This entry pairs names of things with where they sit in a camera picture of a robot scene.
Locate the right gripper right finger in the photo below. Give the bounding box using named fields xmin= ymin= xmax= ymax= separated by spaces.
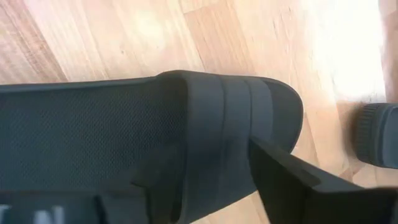
xmin=248 ymin=136 xmax=398 ymax=224

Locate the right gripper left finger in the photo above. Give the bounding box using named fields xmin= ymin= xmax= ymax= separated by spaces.
xmin=0 ymin=146 xmax=185 ymax=224

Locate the black slide sandal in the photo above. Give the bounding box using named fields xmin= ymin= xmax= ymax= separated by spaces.
xmin=0 ymin=70 xmax=305 ymax=224
xmin=352 ymin=102 xmax=398 ymax=170

